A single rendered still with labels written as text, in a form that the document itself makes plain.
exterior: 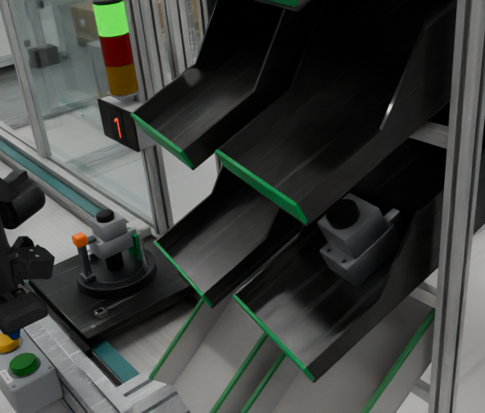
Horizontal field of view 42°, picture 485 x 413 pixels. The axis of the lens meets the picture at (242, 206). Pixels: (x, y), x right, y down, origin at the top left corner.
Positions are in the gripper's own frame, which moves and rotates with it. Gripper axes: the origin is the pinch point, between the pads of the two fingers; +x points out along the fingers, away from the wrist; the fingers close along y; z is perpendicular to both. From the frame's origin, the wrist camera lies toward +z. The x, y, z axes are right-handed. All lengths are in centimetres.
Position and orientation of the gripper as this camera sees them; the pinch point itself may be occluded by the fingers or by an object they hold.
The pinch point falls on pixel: (9, 319)
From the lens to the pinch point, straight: 98.2
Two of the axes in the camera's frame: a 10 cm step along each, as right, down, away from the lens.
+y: -6.3, -3.2, 7.1
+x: 0.8, 8.8, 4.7
